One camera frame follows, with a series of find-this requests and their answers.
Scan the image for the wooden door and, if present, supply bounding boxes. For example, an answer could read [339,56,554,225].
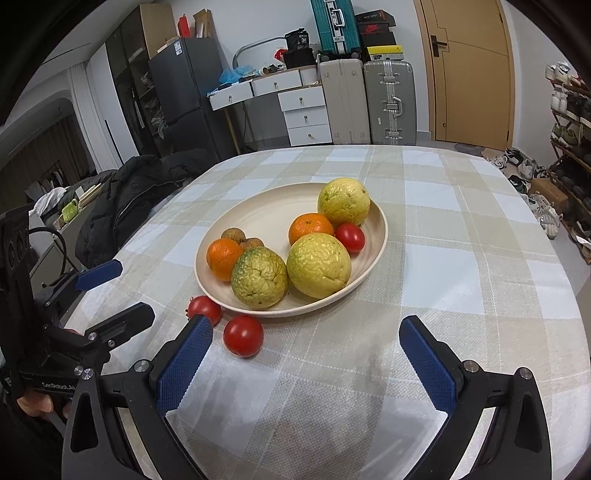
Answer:
[415,0,515,150]

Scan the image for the stacked shoe boxes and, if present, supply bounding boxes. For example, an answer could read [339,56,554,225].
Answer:
[355,9,405,62]

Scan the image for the beige suitcase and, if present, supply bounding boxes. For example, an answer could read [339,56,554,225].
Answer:
[318,59,370,145]

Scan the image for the orange tangerine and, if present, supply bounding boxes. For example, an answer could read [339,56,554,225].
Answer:
[206,238,245,282]
[288,213,335,245]

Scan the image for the black cable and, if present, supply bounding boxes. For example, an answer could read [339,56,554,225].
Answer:
[28,226,68,278]

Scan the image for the black jacket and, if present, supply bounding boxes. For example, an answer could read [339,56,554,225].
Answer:
[75,149,216,268]

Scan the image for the person's left hand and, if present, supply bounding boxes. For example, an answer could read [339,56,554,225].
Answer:
[17,389,54,417]

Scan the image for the brown longan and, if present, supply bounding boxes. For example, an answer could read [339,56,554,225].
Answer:
[239,238,264,251]
[221,227,246,244]

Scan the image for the smooth yellow passion fruit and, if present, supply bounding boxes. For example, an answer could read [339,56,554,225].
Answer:
[318,178,372,227]

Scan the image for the cream round plate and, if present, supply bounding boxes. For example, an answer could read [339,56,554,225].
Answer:
[193,182,389,319]

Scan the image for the teal suitcase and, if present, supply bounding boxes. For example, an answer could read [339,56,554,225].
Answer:
[311,0,361,56]

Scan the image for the wrinkled yellow passion fruit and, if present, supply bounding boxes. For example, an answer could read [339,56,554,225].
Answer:
[230,246,288,310]

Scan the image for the black refrigerator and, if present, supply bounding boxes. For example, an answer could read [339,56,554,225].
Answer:
[149,38,236,162]

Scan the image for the white drawer desk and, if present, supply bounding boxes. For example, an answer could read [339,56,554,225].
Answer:
[208,65,332,150]

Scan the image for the wooden shoe rack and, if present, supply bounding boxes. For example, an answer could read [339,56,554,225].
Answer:
[545,61,591,262]

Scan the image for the silver aluminium suitcase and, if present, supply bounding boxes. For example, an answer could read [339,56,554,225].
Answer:
[363,60,417,146]

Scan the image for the green-yellow passion fruit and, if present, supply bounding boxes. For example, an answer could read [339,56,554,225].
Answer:
[287,233,352,299]

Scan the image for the red tomato with stem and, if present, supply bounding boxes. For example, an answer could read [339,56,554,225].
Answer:
[185,295,222,327]

